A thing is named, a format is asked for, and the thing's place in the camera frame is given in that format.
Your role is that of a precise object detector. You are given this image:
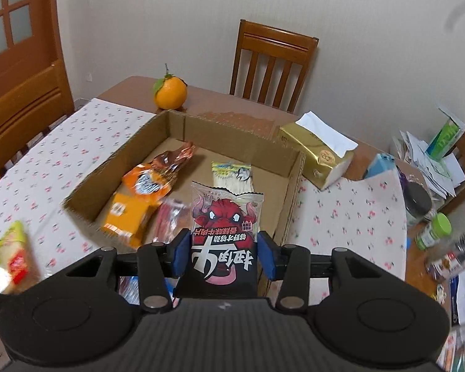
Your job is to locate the glass jar with pens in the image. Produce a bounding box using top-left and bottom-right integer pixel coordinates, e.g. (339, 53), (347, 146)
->
(424, 225), (465, 283)

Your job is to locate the pile of white papers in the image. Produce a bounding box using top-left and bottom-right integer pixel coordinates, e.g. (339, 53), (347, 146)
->
(391, 126), (465, 199)

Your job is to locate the light blue box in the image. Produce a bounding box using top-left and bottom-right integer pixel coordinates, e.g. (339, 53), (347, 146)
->
(363, 153), (396, 181)

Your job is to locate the black and red snack packet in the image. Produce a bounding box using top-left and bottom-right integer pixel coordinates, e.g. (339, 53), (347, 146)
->
(174, 180), (265, 299)

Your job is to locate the red sausage packet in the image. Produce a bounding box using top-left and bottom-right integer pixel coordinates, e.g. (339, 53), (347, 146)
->
(151, 197), (190, 247)

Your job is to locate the orange and brown snack bag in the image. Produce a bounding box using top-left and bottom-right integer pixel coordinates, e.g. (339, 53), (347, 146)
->
(122, 142), (197, 203)

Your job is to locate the gold tissue pack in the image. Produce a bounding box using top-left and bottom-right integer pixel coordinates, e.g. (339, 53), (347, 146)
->
(277, 111), (359, 190)

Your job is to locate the dark lidded jar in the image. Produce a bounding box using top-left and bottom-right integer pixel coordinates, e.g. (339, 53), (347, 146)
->
(401, 180), (437, 229)

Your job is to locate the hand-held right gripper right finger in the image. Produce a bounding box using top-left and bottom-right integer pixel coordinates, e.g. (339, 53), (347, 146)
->
(258, 230), (387, 313)

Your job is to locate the green and white box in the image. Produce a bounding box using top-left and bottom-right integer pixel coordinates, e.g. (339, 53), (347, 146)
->
(426, 104), (465, 159)

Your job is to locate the grey-blue snack packet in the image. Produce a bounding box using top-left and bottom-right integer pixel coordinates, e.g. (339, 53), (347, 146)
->
(118, 275), (142, 307)

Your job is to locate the wooden door with glass panes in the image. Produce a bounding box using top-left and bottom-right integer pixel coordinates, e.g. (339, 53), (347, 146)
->
(0, 0), (63, 108)

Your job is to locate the cardboard box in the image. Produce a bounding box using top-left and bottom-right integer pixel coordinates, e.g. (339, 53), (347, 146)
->
(63, 109), (308, 299)

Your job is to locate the orange cracker packet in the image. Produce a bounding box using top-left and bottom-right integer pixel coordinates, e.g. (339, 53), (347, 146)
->
(102, 192), (159, 249)

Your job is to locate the cherry print tablecloth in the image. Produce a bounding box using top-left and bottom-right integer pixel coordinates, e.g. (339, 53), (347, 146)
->
(0, 98), (408, 300)

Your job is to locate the yellow biscuit packet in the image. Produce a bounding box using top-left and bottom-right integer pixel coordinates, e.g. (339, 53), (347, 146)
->
(0, 220), (39, 294)

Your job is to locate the orange fruit with leaf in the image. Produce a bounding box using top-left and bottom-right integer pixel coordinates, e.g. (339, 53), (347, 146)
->
(152, 63), (188, 110)

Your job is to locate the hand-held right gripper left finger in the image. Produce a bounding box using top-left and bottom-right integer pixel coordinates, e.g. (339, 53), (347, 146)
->
(65, 228), (191, 312)

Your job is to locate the green lidded jar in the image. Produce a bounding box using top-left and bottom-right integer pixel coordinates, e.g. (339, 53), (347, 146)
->
(415, 213), (452, 251)

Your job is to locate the long yellow-white snack packet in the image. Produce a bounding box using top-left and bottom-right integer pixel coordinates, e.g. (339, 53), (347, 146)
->
(211, 161), (253, 195)

